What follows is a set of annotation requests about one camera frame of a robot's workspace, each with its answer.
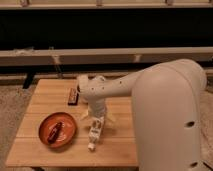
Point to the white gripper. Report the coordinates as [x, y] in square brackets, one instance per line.
[97, 109]

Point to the dark brown rectangular block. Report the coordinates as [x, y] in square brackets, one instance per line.
[73, 97]

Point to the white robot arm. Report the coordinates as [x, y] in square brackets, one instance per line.
[166, 112]

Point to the dark red item in bowl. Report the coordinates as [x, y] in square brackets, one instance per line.
[53, 135]

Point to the long wooden bench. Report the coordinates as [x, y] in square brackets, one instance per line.
[32, 57]

